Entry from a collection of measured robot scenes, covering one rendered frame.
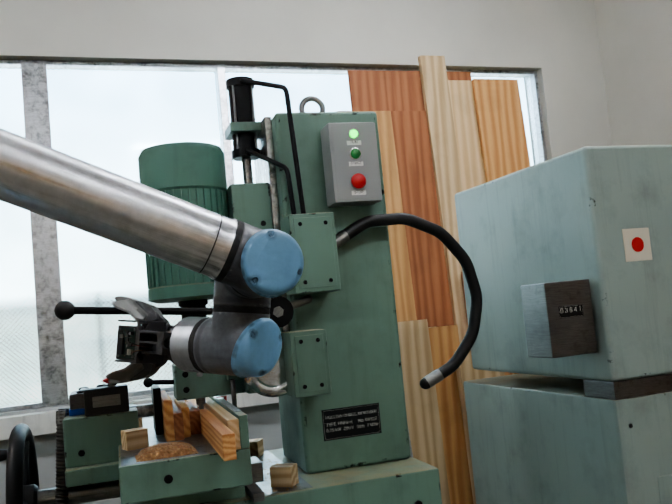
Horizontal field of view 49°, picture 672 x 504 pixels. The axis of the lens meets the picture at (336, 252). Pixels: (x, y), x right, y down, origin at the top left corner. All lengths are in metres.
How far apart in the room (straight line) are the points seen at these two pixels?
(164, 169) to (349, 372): 0.54
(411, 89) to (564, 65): 0.86
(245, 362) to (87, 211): 0.33
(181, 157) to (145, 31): 1.66
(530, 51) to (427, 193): 0.95
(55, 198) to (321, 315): 0.67
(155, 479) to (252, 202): 0.57
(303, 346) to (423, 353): 1.52
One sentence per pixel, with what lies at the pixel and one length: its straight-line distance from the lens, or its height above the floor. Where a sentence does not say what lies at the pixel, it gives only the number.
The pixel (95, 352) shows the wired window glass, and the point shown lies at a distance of 2.95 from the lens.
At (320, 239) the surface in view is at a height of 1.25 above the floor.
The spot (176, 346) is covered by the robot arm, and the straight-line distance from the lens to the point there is 1.21.
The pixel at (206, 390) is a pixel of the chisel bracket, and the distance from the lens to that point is 1.52.
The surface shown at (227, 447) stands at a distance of 1.19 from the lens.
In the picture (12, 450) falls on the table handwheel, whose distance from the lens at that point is 1.47.
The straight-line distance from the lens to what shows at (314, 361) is 1.38.
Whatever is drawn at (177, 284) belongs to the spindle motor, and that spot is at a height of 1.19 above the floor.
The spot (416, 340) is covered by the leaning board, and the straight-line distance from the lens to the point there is 2.85.
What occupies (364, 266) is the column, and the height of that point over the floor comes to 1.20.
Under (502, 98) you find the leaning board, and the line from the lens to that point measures 3.43.
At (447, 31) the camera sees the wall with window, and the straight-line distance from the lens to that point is 3.53.
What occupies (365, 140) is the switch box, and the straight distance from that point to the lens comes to 1.49.
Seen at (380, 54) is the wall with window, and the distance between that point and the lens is 3.34.
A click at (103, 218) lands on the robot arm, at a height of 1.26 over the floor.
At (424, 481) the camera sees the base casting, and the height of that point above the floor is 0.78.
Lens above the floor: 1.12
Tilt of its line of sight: 4 degrees up
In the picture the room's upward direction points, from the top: 5 degrees counter-clockwise
